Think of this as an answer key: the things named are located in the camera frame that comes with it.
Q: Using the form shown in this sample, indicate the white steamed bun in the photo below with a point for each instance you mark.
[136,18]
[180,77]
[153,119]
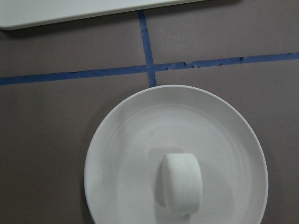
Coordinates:
[182,183]

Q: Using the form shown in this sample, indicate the white bear tray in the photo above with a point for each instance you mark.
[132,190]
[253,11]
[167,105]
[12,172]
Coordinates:
[20,14]

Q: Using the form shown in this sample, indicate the cream round plate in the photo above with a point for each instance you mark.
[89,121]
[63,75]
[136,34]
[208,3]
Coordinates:
[123,166]

